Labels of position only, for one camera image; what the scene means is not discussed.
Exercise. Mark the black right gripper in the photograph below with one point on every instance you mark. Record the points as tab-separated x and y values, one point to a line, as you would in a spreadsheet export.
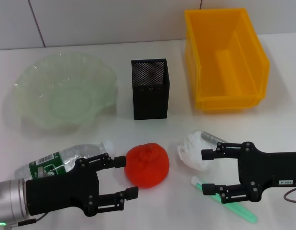
270	167

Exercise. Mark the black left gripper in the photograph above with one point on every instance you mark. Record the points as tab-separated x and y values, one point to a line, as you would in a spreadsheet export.
61	189

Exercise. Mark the white paper ball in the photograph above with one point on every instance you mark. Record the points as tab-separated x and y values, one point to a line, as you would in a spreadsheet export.
191	148

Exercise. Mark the mint green pen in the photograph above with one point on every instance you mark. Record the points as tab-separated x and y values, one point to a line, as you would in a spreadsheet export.
236	208

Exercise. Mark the clear green-label water bottle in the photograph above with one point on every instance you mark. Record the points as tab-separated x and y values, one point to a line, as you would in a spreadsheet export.
66	155

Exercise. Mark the grey glitter pen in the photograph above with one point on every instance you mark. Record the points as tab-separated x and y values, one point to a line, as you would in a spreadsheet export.
210	137

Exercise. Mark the black mesh pen holder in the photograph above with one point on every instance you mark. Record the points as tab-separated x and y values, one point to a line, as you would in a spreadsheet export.
150	103

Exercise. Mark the translucent green glass fruit plate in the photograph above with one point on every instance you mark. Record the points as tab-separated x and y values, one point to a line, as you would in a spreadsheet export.
59	95

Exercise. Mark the yellow plastic bin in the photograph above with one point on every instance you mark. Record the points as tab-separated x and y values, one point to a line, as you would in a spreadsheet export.
224	72

